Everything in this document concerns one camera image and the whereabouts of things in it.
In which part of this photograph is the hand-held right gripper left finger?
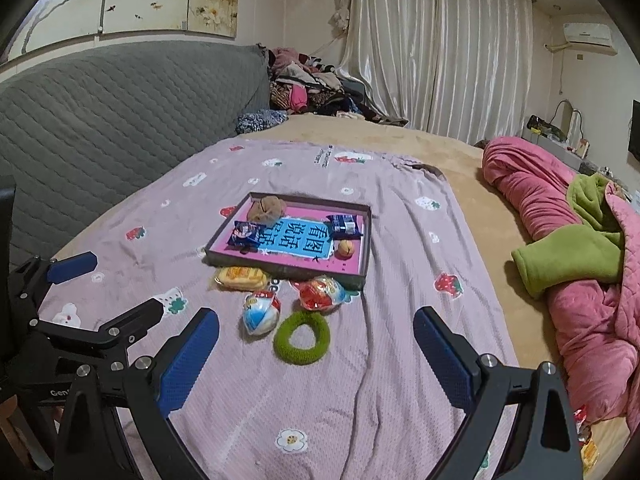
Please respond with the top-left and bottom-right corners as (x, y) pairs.
(52, 307), (221, 480)

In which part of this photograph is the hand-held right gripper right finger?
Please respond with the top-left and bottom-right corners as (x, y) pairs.
(412, 306), (586, 480)

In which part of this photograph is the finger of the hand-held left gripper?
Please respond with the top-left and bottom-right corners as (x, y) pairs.
(7, 252), (98, 311)
(35, 297), (165, 356)

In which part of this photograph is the red blue toy egg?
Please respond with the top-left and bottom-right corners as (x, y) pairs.
(241, 290), (282, 337)
(295, 275), (347, 313)

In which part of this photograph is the green fuzzy hair ring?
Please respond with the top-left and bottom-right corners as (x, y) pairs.
(273, 310), (331, 365)

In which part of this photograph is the yellow snack packet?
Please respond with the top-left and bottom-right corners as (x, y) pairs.
(215, 265), (273, 292)

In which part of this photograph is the shallow grey cardboard box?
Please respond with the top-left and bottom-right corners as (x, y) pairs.
(204, 191), (373, 293)

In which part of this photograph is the small dark blue snack packet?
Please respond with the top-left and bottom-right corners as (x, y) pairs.
(226, 220), (265, 253)

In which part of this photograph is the blue biscuit packet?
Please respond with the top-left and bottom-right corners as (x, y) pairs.
(326, 213), (363, 241)

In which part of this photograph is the brown plush toy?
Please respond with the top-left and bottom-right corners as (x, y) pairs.
(246, 195), (287, 226)

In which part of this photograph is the lilac strawberry print blanket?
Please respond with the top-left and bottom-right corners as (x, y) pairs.
(37, 137), (526, 480)

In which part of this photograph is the grey quilted headboard cover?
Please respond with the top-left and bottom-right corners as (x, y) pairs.
(0, 40), (273, 271)

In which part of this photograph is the green fleece blanket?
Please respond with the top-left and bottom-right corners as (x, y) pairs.
(511, 174), (626, 300)

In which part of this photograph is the small yellow packet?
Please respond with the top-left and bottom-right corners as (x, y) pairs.
(580, 435), (601, 471)

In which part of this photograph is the tan bed sheet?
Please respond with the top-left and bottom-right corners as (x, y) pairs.
(250, 112), (631, 480)

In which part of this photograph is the pink quilt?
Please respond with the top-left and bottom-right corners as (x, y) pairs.
(481, 136), (640, 423)

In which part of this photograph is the blue patterned cloth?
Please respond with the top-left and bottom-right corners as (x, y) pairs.
(235, 108), (290, 135)

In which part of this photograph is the grey cabinet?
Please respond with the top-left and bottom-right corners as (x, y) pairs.
(521, 127), (621, 181)

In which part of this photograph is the black bag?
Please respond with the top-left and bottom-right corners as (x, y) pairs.
(526, 114), (558, 136)

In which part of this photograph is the arched table mirror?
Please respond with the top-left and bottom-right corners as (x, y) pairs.
(554, 99), (587, 146)

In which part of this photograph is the pile of clothes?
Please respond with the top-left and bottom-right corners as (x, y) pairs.
(267, 46), (410, 128)

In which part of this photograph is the black television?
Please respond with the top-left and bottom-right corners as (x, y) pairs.
(627, 100), (640, 158)

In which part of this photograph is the cream pleated curtain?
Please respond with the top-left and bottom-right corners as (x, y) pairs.
(435, 0), (533, 148)
(340, 0), (441, 126)

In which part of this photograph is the white air conditioner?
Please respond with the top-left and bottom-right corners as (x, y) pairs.
(562, 22), (615, 56)

